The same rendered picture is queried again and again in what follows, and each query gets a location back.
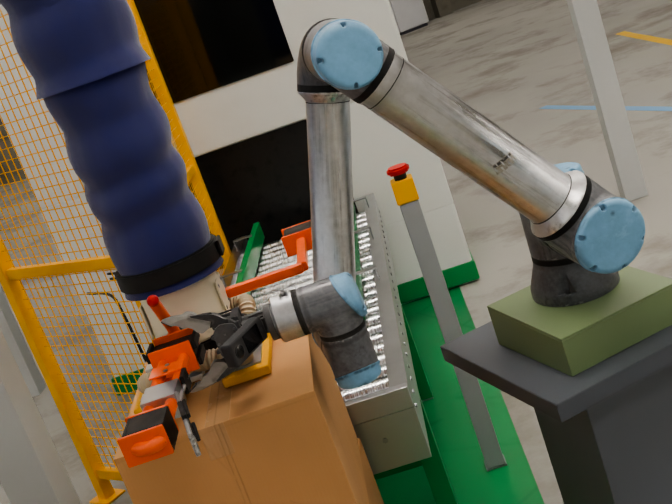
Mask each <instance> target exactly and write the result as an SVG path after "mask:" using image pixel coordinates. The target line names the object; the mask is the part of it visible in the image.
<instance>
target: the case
mask: <svg viewBox="0 0 672 504"><path fill-rule="evenodd" d="M185 395H186V398H187V406H188V409H189V412H190V415H191V417H190V418H189V420H190V423H192V422H195V425H196V427H197V430H198V433H199V436H200V439H201V440H200V441H199V442H198V441H197V443H198V446H199V449H200V452H201V455H200V456H198V457H197V456H196V455H195V452H194V450H193V447H192V445H191V443H190V440H189V438H188V435H187V432H186V429H185V426H184V422H183V420H182V417H180V418H177V419H175V421H176V423H177V426H178V428H179V433H178V437H177V441H176V445H175V449H174V453H173V454H170V455H167V456H164V457H161V458H158V459H155V460H152V461H149V462H146V463H143V464H140V465H137V466H134V467H131V468H129V467H128V465H127V463H126V460H125V458H124V456H123V453H122V451H121V449H120V447H119V445H118V448H117V451H116V454H115V457H114V462H115V464H116V466H117V469H118V471H119V473H120V475H121V478H122V480H123V482H124V484H125V486H126V489H127V491H128V493H129V495H130V498H131V500H132V502H133V504H369V499H368V494H367V488H366V483H365V478H364V472H363V467H362V462H361V456H360V451H359V446H358V440H357V435H356V433H355V430H354V427H353V425H352V422H351V419H350V417H349V414H348V411H347V408H346V406H345V403H344V400H343V398H342V395H341V392H340V390H339V387H338V384H337V382H336V381H335V376H334V373H333V371H332V368H331V366H330V364H329V363H328V361H327V359H326V358H325V356H324V354H323V352H322V351H321V349H320V348H319V347H318V346H317V344H316V343H315V341H314V339H313V337H312V334H308V335H306V336H303V337H300V338H297V339H294V340H291V341H289V342H284V341H283V340H282V338H281V339H278V340H275V341H274V340H273V338H272V357H271V373H270V374H267V375H264V376H261V377H258V378H255V379H252V380H249V381H246V382H243V383H240V384H237V385H234V386H231V387H228V388H225V387H224V385H223V383H222V380H220V381H218V382H216V383H214V384H213V385H211V386H209V387H207V388H205V389H203V390H200V391H197V392H194V393H191V392H190V393H189V394H185Z"/></svg>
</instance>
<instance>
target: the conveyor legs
mask: <svg viewBox="0 0 672 504"><path fill-rule="evenodd" d="M401 307H402V304H401ZM402 312H403V317H404V322H405V327H406V332H407V337H408V342H409V347H410V352H411V357H412V362H413V367H414V371H415V376H416V381H417V386H418V392H419V397H420V401H421V406H422V411H423V416H424V421H425V426H426V431H427V436H428V441H429V446H430V451H431V455H432V457H429V458H426V459H423V460H419V461H416V462H413V463H410V464H407V465H403V466H400V467H397V468H394V469H391V470H387V471H384V472H381V473H378V474H374V478H375V480H377V479H380V478H384V477H387V476H390V475H393V474H397V473H400V472H403V471H406V470H409V469H413V468H416V467H419V466H423V469H424V472H425V475H426V477H427V480H428V483H429V486H430V489H431V491H432V494H433V497H434V500H435V503H436V504H458V503H457V500H456V497H455V494H454V491H453V489H452V486H451V483H450V480H449V477H448V474H447V471H446V468H445V466H444V463H443V460H442V457H441V454H440V451H439V448H438V446H437V443H436V440H435V437H434V434H433V431H432V428H431V425H430V423H429V420H428V417H427V414H426V411H425V408H424V405H423V402H424V401H428V400H431V399H433V395H432V391H431V388H430V385H429V382H428V379H427V377H426V374H425V371H424V368H423V365H422V362H421V359H420V356H419V353H418V350H417V348H416V345H415V342H414V339H413V336H412V333H411V330H410V327H409V324H408V321H407V319H406V316H405V313H404V310H403V307H402Z"/></svg>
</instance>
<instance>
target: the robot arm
mask: <svg viewBox="0 0 672 504"><path fill-rule="evenodd" d="M297 93H298V94H299V95H300V96H301V97H302V98H304V100H305V101H306V121H307V144H308V167H309V189H310V212H311V235H312V258H313V280H314V282H313V283H310V284H307V285H304V286H301V287H298V288H296V289H293V290H290V291H287V292H285V290H281V291H280V294H278V295H275V296H272V297H270V299H269V303H267V304H264V305H262V310H259V311H256V312H253V313H250V314H242V313H241V311H240V309H239V306H238V307H235V308H232V309H229V310H226V311H224V312H221V313H213V312H207V313H202V314H196V313H194V312H191V311H186V312H184V313H183V314H181V315H174V316H170V317H167V318H165V319H162V320H161V323H162V324H165V325H167V326H169V327H173V326H178V327H181V328H182V329H184V328H190V329H193V330H194V331H196V332H197V333H204V332H205V331H207V330H208V329H209V328H212V329H213V330H214V334H213V335H211V340H214V341H216V344H217V346H218V349H217V354H221V355H222V356H223V357H222V359H215V360H214V361H213V362H212V363H211V367H210V370H209V371H208V372H207V373H205V374H204V375H203V377H202V379H201V380H200V381H198V382H196V383H195V384H194V386H193V387H192V388H191V390H190V392H191V393H194V392H197V391H200V390H203V389H205V388H207V387H209V386H211V385H213V384H214V383H216V382H218V381H220V380H222V379H223V378H225V377H226V376H228V375H230V374H231V373H232V372H233V371H234V370H235V369H236V368H238V367H240V366H241V364H242V363H243V362H244V361H245V360H246V359H247V358H248V357H249V356H250V355H251V354H252V353H253V352H254V351H255V350H256V349H257V348H258V347H259V346H260V345H261V344H262V343H263V342H264V340H265V339H266V338H267V337H268V336H267V333H270V334H271V337H272V338H273V340H274V341H275V340H278V339H281V338H282V340H283V341H284V342H289V341H291V340H294V339H297V338H300V337H303V336H306V335H308V334H312V337H313V339H314V341H315V343H316V344H317V346H318V347H319V348H320V349H321V351H322V352H323V354H324V356H325V358H326V359H327V361H328V363H329V364H330V366H331V368H332V371H333V373H334V376H335V381H337V383H338V385H339V387H341V388H343V389H355V388H359V387H362V386H364V385H366V384H369V383H371V382H372V381H374V380H375V379H376V378H377V377H378V376H379V375H380V373H381V366H380V360H378V357H377V354H376V352H375V349H374V346H373V343H372V341H371V338H370V335H369V332H368V329H367V327H366V324H365V321H364V318H363V317H364V316H366V314H367V313H368V311H367V308H366V305H365V302H364V300H363V298H362V295H361V293H360V291H359V288H358V286H357V284H356V268H355V238H354V208H353V177H352V147H351V117H350V99H352V100H353V101H355V102H356V103H358V104H361V105H363V106H365V107H366V108H367V109H369V110H370V111H372V112H373V113H375V114H376V115H378V116H379V117H381V118H382V119H384V120H385V121H386V122H388V123H389V124H391V125H392V126H394V127H395V128H397V129H398V130H400V131H401V132H403V133H404V134H405V135H407V136H408V137H410V138H411V139H413V140H414V141H416V142H417V143H419V144H420V145H422V146H423V147H424V148H426V149H427V150H429V151H430V152H432V153H433V154H435V155H436V156H438V157H439V158H441V159H442V160H443V161H445V162H446V163H448V164H449V165H451V166H452V167H454V168H455V169H457V170H458V171H460V172H461V173H462V174H464V175H465V176H467V177H468V178H470V179H471V180H473V181H474V182H476V183H477V184H479V185H480V186H481V187H483V188H484V189H486V190H487V191H489V192H490V193H492V194H493V195H495V196H496V197H498V198H499V199H500V200H502V201H503V202H505V203H506V204H508V205H509V206H511V207H512V208H514V209H515V210H517V211H518V212H519V215H520V218H521V222H522V226H523V229H524V233H525V237H526V240H527V244H528V247H529V251H530V255H531V258H532V262H533V268H532V277H531V286H530V289H531V294H532V297H533V300H534V301H535V302H536V303H538V304H540V305H543V306H548V307H566V306H573V305H578V304H582V303H586V302H589V301H592V300H595V299H597V298H600V297H602V296H604V295H605V294H607V293H609V292H610V291H612V290H613V289H614V288H615V287H616V286H617V285H618V283H619V281H620V277H619V273H618V271H620V270H621V269H623V268H624V267H626V266H628V265H629V264H630V263H631V262H632V261H633V260H634V259H635V258H636V256H637V255H638V253H639V252H640V250H641V248H642V245H643V243H644V236H645V222H644V218H643V216H642V214H641V212H640V211H639V209H638V208H637V207H636V206H635V205H633V204H632V203H631V202H630V201H628V200H627V199H625V198H621V197H617V196H616V195H614V194H612V193H610V192H609V191H607V190H606V189H605V188H603V187H602V186H600V185H599V184H598V183H596V182H595V181H593V180H592V179H591V178H589V177H588V176H586V175H585V174H584V171H583V170H582V167H581V165H580V164H579V163H576V162H566V163H559V164H555V165H553V164H551V163H550V162H549V161H547V160H546V159H544V158H543V157H542V156H540V155H539V154H537V153H536V152H535V151H533V150H532V149H530V148H529V147H528V146H526V145H525V144H523V143H522V142H521V141H519V140H518V139H516V138H515V137H514V136H512V135H511V134H509V133H508V132H507V131H505V130H504V129H502V128H501V127H500V126H498V125H497V124H495V123H494V122H493V121H491V120H490V119H488V118H487V117H486V116H484V115H483V114H481V113H480V112H478V111H477V110H476V109H474V108H473V107H471V106H470V105H469V104H467V103H466V102H464V101H463V100H462V99H460V98H459V97H457V96H456V95H455V94H453V93H452V92H450V91H449V90H448V89H446V88H445V87H443V86H442V85H441V84H439V83H438V82H436V81H435V80H434V79H432V78H431V77H429V76H428V75H427V74H425V73H424V72H422V71H421V70H420V69H418V68H417V67H415V66H414V65H413V64H411V63H410V62H408V61H407V60H405V59H404V58H403V57H401V56H400V55H398V54H397V53H396V51H395V50H394V49H393V48H391V47H390V46H389V45H387V44H386V43H384V42H383V41H382V40H380V39H379V38H378V36H377V35H376V33H375V32H374V31H373V30H372V29H371V28H370V27H368V26H367V25H365V24H364V23H362V22H359V21H357V20H353V19H336V18H328V19H323V20H321V21H318V22H317V23H315V24H314V25H312V26H311V27H310V28H309V29H308V30H307V32H306V33H305V35H304V37H303V39H302V41H301V44H300V48H299V54H298V61H297ZM230 311H231V312H230ZM227 312H228V313H227ZM224 313H225V314H224ZM221 314H222V315H221ZM244 315H245V316H244Z"/></svg>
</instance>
